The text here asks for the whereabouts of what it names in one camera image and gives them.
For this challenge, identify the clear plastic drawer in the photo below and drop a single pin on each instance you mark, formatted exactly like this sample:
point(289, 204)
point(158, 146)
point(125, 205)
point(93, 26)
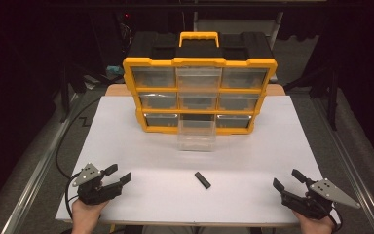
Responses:
point(196, 143)

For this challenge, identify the black metal stand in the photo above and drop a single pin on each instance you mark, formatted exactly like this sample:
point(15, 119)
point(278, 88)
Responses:
point(332, 97)
point(65, 91)

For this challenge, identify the small black bar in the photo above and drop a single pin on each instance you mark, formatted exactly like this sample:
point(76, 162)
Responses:
point(203, 180)

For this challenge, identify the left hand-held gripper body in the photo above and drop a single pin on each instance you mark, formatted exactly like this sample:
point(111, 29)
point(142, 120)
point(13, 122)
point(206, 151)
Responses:
point(94, 193)

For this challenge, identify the aluminium floor rail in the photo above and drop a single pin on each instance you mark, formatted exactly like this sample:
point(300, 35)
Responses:
point(354, 169)
point(35, 172)

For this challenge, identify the person's left hand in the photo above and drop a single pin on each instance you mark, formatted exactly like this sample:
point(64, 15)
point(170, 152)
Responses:
point(86, 217)

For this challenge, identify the set of clear drawers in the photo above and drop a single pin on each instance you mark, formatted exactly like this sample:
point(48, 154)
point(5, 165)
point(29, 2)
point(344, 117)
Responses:
point(154, 77)

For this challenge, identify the person's right hand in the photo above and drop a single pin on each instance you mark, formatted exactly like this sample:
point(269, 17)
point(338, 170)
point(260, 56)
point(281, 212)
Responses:
point(318, 226)

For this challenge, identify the yellow black organizer cabinet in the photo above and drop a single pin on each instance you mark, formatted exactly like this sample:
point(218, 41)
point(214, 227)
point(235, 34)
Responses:
point(149, 61)

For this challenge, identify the small teal object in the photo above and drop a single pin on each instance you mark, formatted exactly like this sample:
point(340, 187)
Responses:
point(115, 70)

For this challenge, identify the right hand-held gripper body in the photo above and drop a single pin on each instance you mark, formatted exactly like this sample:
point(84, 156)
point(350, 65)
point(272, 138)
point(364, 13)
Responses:
point(311, 204)

